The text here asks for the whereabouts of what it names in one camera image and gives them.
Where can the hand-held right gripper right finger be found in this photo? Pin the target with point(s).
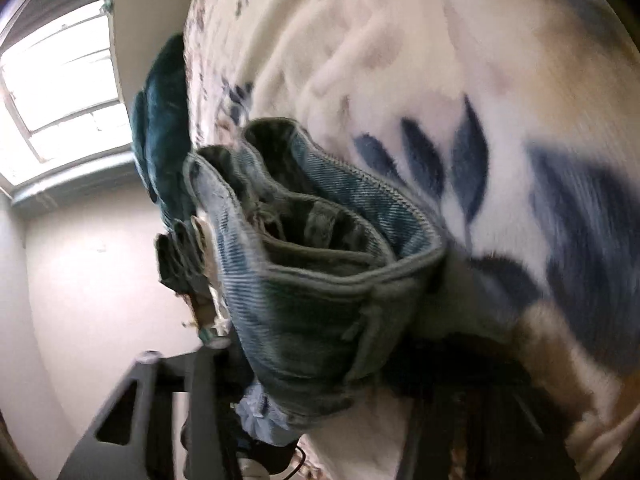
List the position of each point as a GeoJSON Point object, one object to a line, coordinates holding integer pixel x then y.
{"type": "Point", "coordinates": [467, 410]}

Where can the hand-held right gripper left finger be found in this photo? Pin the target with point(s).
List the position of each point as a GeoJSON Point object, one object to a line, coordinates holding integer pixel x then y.
{"type": "Point", "coordinates": [204, 390]}

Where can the blue denim pants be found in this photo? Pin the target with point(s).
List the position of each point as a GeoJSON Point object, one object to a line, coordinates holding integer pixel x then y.
{"type": "Point", "coordinates": [310, 305]}

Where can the teal plush cloth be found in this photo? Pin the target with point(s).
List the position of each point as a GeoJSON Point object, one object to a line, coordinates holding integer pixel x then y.
{"type": "Point", "coordinates": [162, 130]}

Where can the bright window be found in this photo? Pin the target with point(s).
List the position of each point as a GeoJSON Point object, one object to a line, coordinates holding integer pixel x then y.
{"type": "Point", "coordinates": [65, 90]}

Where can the white blue leaf print blanket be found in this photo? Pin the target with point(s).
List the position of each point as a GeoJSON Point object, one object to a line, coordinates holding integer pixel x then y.
{"type": "Point", "coordinates": [500, 60]}

